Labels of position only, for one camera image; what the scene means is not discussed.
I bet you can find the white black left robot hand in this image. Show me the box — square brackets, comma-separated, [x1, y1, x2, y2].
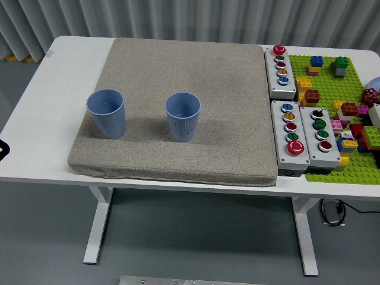
[0, 138, 11, 163]

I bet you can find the blue ribbed plastic cup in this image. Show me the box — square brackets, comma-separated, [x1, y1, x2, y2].
[164, 91, 202, 143]
[86, 88, 125, 140]

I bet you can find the white table leg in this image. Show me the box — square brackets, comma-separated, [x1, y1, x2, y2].
[290, 197, 320, 277]
[83, 186, 114, 265]

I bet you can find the grey-brown fabric mat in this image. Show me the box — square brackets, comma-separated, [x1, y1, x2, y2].
[67, 37, 278, 188]

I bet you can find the grey-white pleated curtain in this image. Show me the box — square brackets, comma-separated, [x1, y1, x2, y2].
[0, 0, 380, 63]

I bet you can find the grey five-button control box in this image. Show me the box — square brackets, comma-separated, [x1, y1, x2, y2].
[264, 45, 297, 100]
[270, 100, 311, 172]

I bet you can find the grey box with black knob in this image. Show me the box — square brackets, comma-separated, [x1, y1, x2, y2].
[299, 106, 341, 175]

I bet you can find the brown brick on yellow bricks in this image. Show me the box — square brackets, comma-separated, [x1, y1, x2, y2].
[298, 88, 321, 107]

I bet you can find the blue yellow pink brick stack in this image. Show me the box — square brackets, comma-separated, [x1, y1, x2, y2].
[306, 55, 324, 76]

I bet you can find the green building baseplate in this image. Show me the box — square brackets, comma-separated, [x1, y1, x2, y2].
[288, 54, 380, 185]

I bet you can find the grey power adapter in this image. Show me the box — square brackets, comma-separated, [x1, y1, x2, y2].
[322, 201, 342, 226]

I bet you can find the pink brick on white brick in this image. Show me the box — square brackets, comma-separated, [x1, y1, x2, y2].
[330, 118, 345, 133]

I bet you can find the yellow round-end brick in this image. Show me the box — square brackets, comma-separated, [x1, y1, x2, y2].
[335, 156, 349, 172]

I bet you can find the brown brick on white brick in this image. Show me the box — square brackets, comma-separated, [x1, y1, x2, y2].
[337, 102, 359, 121]

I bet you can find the green grey brick stack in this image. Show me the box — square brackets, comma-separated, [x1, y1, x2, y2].
[328, 56, 349, 79]

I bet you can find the red brick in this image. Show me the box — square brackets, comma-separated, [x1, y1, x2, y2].
[349, 123, 365, 139]

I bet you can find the green orange brick stack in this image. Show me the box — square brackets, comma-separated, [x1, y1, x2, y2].
[357, 125, 380, 153]

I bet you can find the white box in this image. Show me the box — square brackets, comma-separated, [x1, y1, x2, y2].
[367, 103, 380, 127]

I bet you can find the pale blue dome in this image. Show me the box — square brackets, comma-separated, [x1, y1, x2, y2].
[365, 76, 380, 93]

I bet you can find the black power cable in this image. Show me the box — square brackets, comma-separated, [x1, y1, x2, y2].
[319, 198, 380, 228]

